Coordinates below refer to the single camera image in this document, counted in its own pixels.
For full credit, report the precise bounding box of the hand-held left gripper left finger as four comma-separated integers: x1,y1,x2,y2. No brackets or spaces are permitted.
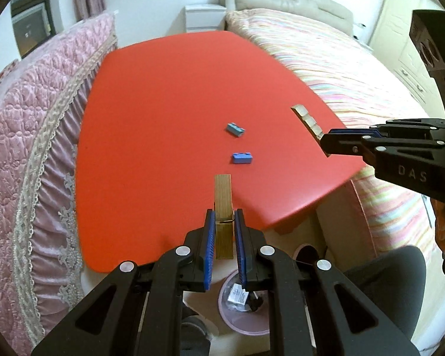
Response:
31,209,217,356

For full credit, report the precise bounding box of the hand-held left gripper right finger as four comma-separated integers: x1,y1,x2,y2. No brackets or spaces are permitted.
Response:
234,209,419,356

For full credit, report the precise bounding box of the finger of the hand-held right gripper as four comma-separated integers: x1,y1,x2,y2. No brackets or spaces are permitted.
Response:
321,133,445,166
332,119,445,138

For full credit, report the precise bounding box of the wooden clothespin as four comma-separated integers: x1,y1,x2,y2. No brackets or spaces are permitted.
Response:
290,104,324,142
214,174,233,260

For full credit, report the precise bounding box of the black sock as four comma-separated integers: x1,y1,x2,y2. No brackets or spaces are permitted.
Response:
247,291,264,310

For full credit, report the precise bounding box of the pink trash bin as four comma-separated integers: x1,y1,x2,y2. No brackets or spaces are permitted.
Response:
218,270,271,336

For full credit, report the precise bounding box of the person's right hand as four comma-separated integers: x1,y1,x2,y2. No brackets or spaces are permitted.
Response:
432,198,445,255

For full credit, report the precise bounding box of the black shoe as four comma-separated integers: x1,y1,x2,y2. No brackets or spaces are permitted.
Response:
182,315,212,356

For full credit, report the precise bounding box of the person's right leg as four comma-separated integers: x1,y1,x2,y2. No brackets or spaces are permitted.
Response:
343,246,428,356

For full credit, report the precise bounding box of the teal toy brick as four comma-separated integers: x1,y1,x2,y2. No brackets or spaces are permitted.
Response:
226,122,246,138

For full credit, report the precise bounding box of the cream wardrobe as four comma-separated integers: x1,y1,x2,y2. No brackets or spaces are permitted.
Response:
369,0,445,104

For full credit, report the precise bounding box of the red table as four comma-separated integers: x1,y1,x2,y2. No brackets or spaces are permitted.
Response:
75,31,368,273

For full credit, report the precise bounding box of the white nightstand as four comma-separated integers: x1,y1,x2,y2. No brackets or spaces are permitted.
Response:
185,4,227,33

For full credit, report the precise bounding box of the pink quilted cover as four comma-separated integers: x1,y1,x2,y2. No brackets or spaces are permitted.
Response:
0,12,118,345

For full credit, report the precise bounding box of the dark framed window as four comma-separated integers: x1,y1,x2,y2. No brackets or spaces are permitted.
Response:
9,0,50,60

